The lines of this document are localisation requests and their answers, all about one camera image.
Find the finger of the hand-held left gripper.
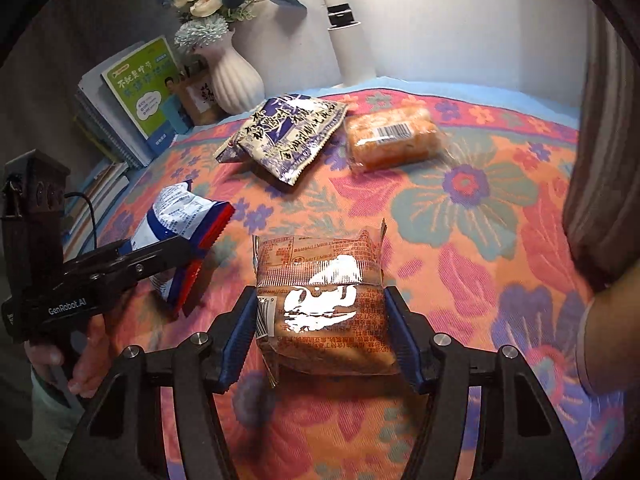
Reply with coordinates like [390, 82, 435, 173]
[64, 240, 133, 273]
[117, 236, 202, 292]

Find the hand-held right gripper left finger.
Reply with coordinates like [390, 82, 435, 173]
[57, 285, 259, 480]

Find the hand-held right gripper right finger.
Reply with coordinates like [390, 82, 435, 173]
[381, 285, 583, 480]

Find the blue white red snack packet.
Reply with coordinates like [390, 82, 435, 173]
[131, 179, 237, 319]

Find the long bread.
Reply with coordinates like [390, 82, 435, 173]
[251, 218, 402, 388]

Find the person's left hand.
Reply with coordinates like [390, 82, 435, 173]
[24, 310, 114, 397]

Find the stack of books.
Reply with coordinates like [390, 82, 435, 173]
[61, 60, 157, 252]

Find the floral woven cloth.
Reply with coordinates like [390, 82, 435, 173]
[62, 76, 628, 480]

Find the green book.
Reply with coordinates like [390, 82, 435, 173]
[100, 35, 189, 142]

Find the blue white patterned snack bag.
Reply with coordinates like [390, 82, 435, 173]
[214, 94, 352, 187]

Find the white ribbed vase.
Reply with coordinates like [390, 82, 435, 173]
[199, 27, 266, 116]

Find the puffed rice cake pack barcode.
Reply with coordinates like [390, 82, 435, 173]
[344, 106, 447, 174]

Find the beige thermos bottle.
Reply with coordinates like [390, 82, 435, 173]
[574, 299, 640, 397]

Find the grey striped fabric bag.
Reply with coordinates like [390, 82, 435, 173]
[562, 5, 640, 292]

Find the artificial flower bouquet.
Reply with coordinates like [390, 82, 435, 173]
[156, 0, 308, 54]

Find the white lamp pole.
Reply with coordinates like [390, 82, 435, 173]
[306, 0, 382, 87]

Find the black clip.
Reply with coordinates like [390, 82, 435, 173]
[325, 3, 362, 29]

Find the small picture frame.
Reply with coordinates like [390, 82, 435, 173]
[176, 66, 224, 127]

